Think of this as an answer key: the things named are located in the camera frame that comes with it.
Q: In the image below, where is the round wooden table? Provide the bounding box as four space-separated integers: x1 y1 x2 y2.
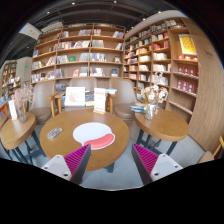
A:
135 109 189 155
1 112 45 164
40 109 129 171

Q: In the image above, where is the round wooden centre table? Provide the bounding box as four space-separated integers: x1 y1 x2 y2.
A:
40 109 129 171

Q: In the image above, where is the right beige armchair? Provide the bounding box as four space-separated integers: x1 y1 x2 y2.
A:
109 78 137 120

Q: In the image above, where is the white red standing sign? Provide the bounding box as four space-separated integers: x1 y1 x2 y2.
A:
94 88 106 114

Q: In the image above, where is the grey computer mouse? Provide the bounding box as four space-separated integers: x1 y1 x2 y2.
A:
47 128 62 140

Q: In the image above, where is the distant bookshelf far left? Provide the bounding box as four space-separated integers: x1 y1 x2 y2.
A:
2 61 21 98

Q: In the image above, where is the large wooden bookshelf back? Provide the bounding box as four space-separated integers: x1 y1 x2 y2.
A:
31 23 125 84

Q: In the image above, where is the white and red mouse pad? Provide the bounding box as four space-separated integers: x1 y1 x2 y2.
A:
73 122 115 150

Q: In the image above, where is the wooden bookshelf right wall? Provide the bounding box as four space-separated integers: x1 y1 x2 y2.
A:
124 17 199 122

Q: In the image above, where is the glass vase with dried flowers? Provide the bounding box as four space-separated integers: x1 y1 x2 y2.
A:
141 85 168 120

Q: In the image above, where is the white card on left table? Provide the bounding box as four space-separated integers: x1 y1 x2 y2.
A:
8 100 17 120

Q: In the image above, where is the wooden chair at right edge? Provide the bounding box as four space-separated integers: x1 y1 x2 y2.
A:
198 137 224 164

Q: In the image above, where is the round wooden left table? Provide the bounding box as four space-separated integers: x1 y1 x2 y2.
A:
1 112 45 164

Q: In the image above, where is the left beige armchair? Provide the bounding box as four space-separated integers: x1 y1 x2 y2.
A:
30 80 56 124

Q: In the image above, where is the left vase with pink flowers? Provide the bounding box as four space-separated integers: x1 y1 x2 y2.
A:
12 85 33 123

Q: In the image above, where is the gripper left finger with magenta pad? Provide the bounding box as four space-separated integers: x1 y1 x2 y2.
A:
42 144 91 185

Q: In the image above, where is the stack of books on chair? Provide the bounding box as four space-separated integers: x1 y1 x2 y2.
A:
130 102 144 113

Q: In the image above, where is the round wooden right table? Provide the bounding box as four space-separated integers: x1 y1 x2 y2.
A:
135 109 189 155

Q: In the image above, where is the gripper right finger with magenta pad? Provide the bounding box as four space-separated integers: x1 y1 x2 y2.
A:
132 144 182 185

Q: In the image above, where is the beige armchair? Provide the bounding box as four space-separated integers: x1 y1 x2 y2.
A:
56 77 113 113
109 78 137 120
30 80 56 124

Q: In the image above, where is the yellow framed poster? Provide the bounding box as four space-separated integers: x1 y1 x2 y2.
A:
179 34 196 55

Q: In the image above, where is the middle beige armchair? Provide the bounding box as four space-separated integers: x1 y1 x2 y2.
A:
56 77 113 113

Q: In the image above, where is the white picture sign card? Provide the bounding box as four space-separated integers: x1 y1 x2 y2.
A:
65 87 85 106

